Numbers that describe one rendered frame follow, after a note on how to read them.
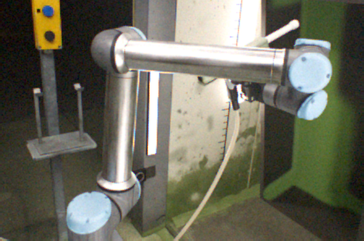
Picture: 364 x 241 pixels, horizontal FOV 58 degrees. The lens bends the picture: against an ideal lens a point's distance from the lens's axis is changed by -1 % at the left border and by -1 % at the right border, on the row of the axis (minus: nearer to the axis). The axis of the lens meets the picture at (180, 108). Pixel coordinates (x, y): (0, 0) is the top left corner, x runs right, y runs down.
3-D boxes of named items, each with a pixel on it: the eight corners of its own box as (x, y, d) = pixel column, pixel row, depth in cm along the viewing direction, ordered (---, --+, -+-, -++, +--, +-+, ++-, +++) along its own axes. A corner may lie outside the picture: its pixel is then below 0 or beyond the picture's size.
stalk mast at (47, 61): (66, 237, 220) (45, -24, 163) (68, 243, 216) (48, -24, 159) (57, 240, 217) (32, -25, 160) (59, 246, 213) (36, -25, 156)
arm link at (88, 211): (58, 251, 113) (54, 210, 107) (88, 221, 128) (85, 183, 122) (97, 266, 109) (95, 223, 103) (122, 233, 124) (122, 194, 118)
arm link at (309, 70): (71, 32, 91) (337, 50, 70) (96, 28, 102) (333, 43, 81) (74, 73, 95) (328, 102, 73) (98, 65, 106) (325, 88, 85)
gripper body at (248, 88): (238, 98, 113) (265, 109, 104) (234, 76, 109) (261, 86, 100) (253, 88, 116) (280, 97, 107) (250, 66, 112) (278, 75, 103)
